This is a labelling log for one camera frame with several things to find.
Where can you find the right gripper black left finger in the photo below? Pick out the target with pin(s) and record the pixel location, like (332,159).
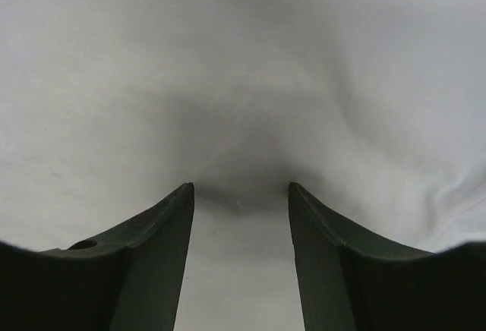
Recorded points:
(126,278)

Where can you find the white t-shirt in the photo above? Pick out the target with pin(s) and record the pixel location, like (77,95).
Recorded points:
(377,107)

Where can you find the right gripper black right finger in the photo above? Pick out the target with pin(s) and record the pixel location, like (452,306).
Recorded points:
(350,278)

